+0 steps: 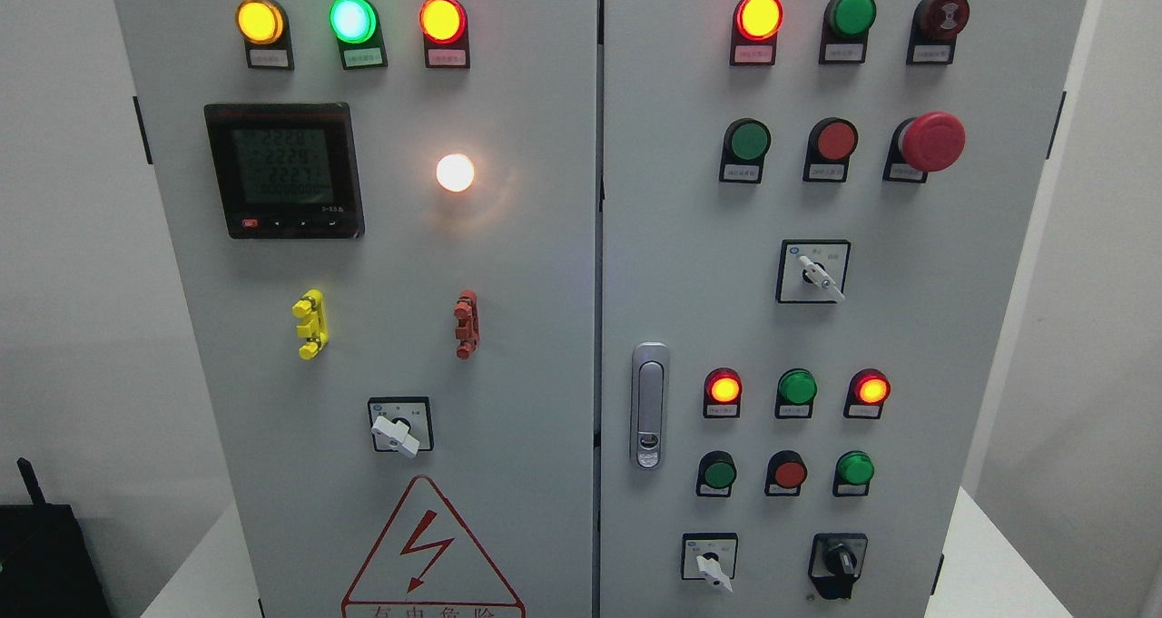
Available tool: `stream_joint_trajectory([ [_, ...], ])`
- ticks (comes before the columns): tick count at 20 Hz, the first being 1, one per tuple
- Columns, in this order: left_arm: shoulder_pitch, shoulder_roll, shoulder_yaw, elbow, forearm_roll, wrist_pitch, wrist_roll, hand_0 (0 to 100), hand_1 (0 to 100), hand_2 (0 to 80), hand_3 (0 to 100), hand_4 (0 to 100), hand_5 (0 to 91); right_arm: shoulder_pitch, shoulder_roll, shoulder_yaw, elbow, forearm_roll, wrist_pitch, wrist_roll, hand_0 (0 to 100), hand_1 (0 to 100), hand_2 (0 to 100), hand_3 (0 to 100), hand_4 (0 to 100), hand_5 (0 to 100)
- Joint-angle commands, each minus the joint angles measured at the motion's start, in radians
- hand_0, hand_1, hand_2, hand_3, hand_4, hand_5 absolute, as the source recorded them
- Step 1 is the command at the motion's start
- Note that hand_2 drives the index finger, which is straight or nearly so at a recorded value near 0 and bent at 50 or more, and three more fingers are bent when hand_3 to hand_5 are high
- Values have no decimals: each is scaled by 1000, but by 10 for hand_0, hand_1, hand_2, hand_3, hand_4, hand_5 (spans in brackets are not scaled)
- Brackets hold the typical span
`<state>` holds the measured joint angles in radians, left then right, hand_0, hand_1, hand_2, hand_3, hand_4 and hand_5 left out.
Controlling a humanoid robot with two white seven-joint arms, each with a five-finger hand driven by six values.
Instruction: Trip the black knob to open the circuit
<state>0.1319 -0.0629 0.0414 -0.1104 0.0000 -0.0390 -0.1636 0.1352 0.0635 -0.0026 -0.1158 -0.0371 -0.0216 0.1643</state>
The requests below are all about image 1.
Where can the red lit indicator lower left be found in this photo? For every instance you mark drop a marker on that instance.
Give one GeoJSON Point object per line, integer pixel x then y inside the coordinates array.
{"type": "Point", "coordinates": [722, 394]}

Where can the left grey cabinet door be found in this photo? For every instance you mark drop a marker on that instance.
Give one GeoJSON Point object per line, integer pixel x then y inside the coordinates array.
{"type": "Point", "coordinates": [513, 426]}

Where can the red push button upper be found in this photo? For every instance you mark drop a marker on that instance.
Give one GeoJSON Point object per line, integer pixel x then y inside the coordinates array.
{"type": "Point", "coordinates": [831, 143]}

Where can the dark red buzzer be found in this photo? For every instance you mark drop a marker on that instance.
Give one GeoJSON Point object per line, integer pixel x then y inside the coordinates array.
{"type": "Point", "coordinates": [935, 26]}

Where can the red lit indicator left door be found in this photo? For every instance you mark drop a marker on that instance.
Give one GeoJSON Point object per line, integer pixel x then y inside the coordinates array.
{"type": "Point", "coordinates": [444, 28]}

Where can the green indicator bottom right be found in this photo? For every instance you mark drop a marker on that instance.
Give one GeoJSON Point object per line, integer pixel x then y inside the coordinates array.
{"type": "Point", "coordinates": [853, 473]}

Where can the green push button lower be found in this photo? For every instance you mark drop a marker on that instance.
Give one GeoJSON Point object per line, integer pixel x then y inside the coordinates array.
{"type": "Point", "coordinates": [716, 475]}

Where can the red lit indicator lower right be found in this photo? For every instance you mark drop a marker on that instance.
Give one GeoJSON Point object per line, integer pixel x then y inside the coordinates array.
{"type": "Point", "coordinates": [867, 392]}

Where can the black knob selector switch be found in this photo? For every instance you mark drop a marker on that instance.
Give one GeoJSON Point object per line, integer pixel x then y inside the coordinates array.
{"type": "Point", "coordinates": [836, 563]}

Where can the white lit indicator lamp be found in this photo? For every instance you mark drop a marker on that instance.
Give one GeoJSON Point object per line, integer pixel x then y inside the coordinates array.
{"type": "Point", "coordinates": [455, 172]}

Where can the red terminal block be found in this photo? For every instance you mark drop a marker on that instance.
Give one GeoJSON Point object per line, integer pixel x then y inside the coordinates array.
{"type": "Point", "coordinates": [467, 331]}

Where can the silver door handle lock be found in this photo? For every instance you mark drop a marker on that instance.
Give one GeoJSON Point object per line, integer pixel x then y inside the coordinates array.
{"type": "Point", "coordinates": [649, 380]}

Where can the red lit indicator top right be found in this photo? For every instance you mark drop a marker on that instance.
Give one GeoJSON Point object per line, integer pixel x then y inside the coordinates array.
{"type": "Point", "coordinates": [754, 29]}

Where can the white lever selector switch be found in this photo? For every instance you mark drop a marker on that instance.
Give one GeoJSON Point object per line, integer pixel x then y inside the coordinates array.
{"type": "Point", "coordinates": [710, 558]}
{"type": "Point", "coordinates": [812, 271]}

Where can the red lit indicator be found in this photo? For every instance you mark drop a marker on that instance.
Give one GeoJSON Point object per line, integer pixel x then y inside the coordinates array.
{"type": "Point", "coordinates": [754, 29]}
{"type": "Point", "coordinates": [867, 392]}
{"type": "Point", "coordinates": [722, 394]}

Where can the red push button lower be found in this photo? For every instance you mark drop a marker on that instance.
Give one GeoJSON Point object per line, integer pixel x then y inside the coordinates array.
{"type": "Point", "coordinates": [786, 473]}

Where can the white lever selector switch lower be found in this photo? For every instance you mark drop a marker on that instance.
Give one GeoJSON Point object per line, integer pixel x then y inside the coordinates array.
{"type": "Point", "coordinates": [710, 558]}

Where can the white lever selector switch upper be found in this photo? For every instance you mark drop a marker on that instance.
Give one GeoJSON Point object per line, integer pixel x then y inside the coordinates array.
{"type": "Point", "coordinates": [812, 271]}

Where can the red high voltage warning sticker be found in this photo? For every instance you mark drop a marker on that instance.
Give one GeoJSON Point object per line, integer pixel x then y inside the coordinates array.
{"type": "Point", "coordinates": [427, 563]}

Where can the red emergency stop mushroom button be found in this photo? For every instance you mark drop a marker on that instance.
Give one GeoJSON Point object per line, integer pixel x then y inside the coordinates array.
{"type": "Point", "coordinates": [920, 145]}

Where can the right grey cabinet door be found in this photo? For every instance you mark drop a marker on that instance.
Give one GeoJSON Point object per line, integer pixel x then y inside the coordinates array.
{"type": "Point", "coordinates": [693, 262]}

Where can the green push button upper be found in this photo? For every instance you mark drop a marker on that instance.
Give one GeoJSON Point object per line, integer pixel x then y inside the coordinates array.
{"type": "Point", "coordinates": [745, 145]}

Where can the yellow indicator light top left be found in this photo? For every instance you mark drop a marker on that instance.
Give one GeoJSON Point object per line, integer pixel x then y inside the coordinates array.
{"type": "Point", "coordinates": [266, 35]}

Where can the red push button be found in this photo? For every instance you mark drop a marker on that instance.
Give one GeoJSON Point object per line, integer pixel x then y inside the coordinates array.
{"type": "Point", "coordinates": [831, 143]}
{"type": "Point", "coordinates": [786, 473]}

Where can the green push button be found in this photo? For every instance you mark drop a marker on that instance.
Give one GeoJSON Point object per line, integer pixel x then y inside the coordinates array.
{"type": "Point", "coordinates": [745, 145]}
{"type": "Point", "coordinates": [716, 475]}

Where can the yellow terminal block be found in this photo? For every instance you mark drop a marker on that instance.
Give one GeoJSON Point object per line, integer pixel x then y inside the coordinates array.
{"type": "Point", "coordinates": [312, 326]}

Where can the white selector switch left door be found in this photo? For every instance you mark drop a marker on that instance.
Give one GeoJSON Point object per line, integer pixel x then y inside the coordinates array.
{"type": "Point", "coordinates": [401, 425]}

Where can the grey cabinet door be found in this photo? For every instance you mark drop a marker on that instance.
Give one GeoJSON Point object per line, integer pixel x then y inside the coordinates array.
{"type": "Point", "coordinates": [513, 426]}
{"type": "Point", "coordinates": [693, 262]}

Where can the green lit indicator light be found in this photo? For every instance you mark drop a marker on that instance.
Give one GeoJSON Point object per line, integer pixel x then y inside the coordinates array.
{"type": "Point", "coordinates": [356, 25]}

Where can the green indicator top right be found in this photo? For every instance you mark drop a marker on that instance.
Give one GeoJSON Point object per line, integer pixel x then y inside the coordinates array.
{"type": "Point", "coordinates": [845, 31]}

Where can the green indicator lower middle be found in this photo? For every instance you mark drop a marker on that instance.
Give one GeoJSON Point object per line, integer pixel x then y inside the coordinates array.
{"type": "Point", "coordinates": [795, 394]}

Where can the black digital power meter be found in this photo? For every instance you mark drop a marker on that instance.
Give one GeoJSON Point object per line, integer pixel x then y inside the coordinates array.
{"type": "Point", "coordinates": [286, 171]}

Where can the black device with antenna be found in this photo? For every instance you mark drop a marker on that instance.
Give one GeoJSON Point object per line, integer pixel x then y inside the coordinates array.
{"type": "Point", "coordinates": [47, 570]}

